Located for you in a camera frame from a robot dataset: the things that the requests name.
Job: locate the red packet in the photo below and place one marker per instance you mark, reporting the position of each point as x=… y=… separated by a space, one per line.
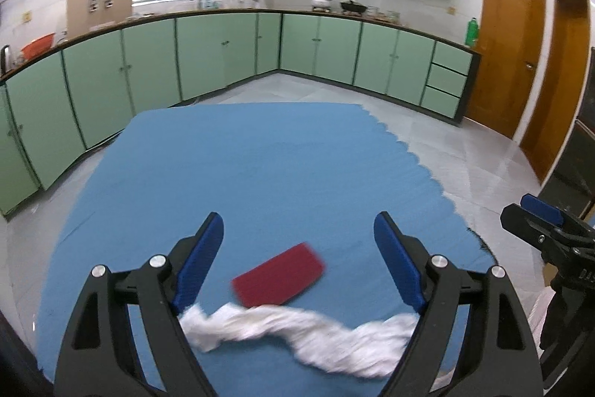
x=279 y=273

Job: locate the red basin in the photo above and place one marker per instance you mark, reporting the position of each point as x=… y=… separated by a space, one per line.
x=38 y=46

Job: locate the wooden door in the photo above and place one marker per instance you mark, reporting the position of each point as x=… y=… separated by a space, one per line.
x=560 y=90
x=504 y=48

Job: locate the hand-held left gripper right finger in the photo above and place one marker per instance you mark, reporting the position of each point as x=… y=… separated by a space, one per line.
x=399 y=262

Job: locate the blue table cover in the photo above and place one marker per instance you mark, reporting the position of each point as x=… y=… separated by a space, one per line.
x=260 y=173

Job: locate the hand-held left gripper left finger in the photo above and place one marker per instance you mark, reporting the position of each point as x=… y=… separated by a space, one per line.
x=204 y=257

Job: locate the white tissue paper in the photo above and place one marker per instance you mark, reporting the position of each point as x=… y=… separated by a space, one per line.
x=316 y=336

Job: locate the green bottle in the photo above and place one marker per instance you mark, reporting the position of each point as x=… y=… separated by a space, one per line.
x=472 y=33

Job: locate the white pot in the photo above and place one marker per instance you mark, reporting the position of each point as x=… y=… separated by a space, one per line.
x=321 y=1

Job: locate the metal thermos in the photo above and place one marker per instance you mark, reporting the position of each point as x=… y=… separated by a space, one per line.
x=4 y=60

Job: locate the black wok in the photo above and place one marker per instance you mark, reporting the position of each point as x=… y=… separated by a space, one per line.
x=354 y=6

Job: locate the green base cabinets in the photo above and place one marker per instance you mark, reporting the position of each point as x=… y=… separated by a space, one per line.
x=148 y=62

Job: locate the green cabinet drawer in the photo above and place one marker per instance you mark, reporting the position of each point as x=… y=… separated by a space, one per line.
x=446 y=80
x=441 y=101
x=451 y=58

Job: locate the brown cardboard box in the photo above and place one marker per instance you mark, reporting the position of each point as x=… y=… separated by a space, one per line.
x=100 y=4

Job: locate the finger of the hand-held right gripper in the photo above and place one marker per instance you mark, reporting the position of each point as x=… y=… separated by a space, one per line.
x=534 y=229
x=541 y=207

